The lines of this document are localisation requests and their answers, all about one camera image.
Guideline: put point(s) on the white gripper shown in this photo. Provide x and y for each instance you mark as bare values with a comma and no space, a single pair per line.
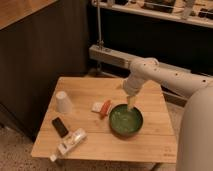
132,86

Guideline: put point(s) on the metal vertical pole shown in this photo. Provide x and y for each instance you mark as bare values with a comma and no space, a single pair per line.
100,41

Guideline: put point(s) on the white paper cup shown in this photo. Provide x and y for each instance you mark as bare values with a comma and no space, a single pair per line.
63,102

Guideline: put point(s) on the clear plastic bottle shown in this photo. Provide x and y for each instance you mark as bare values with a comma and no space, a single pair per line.
69,143

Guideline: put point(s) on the orange red snack bar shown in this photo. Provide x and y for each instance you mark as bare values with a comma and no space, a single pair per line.
104,108

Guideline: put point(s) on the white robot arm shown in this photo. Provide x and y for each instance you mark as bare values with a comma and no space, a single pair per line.
195,140

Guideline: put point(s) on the white small packet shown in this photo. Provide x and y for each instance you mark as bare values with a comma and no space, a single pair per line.
96,107

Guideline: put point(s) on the green bowl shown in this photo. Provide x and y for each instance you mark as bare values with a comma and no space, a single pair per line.
125,122

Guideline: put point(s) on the wooden small table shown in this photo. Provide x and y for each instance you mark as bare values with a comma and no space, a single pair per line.
155,141

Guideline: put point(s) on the dark wooden cabinet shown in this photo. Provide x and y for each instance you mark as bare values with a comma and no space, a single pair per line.
34,53

